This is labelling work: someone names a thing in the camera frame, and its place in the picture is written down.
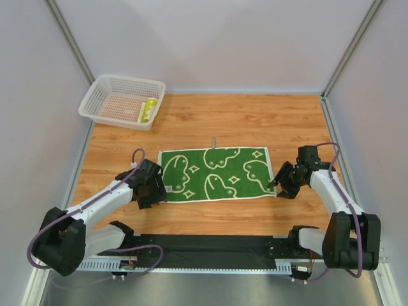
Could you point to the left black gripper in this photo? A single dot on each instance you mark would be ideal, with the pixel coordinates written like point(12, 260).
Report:
point(158, 186)

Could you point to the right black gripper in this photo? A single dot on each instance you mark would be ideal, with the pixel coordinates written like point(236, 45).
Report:
point(290, 177)

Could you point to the dark green patterned towel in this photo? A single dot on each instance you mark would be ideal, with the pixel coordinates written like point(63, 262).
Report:
point(215, 174)

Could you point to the yellow-green crocodile towel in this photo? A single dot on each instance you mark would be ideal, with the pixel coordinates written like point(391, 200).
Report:
point(147, 110)

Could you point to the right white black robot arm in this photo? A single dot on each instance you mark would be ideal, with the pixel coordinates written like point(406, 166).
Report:
point(345, 214)

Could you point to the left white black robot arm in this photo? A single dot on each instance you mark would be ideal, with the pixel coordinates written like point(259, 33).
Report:
point(83, 218)

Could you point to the black cloth strip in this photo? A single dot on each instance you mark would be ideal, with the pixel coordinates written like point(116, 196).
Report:
point(211, 252)

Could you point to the white plastic mesh basket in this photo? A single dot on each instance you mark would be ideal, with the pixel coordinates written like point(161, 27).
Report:
point(116, 100)

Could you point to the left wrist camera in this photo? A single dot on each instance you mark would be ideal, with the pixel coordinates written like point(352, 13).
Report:
point(149, 171)

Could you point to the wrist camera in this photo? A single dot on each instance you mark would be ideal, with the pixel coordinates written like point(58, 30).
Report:
point(149, 171)
point(308, 154)

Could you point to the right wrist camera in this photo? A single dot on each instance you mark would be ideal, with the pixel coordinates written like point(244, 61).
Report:
point(308, 154)

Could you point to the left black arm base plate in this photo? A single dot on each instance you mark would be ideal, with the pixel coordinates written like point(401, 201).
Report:
point(123, 245)

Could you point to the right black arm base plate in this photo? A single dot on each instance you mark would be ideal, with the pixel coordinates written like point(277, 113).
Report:
point(284, 248)

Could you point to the grey slotted cable duct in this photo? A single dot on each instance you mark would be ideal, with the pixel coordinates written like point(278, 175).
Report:
point(120, 266)

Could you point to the aluminium front rail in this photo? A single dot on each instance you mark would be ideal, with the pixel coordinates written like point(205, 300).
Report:
point(307, 237)

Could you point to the right aluminium frame post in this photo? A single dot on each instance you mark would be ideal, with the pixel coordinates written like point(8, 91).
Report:
point(352, 46)

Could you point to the aluminium frame post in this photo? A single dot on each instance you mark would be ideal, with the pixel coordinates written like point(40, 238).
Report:
point(352, 46)
point(63, 26)

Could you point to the left aluminium frame post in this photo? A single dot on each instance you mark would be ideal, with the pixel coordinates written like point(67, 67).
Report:
point(63, 26)

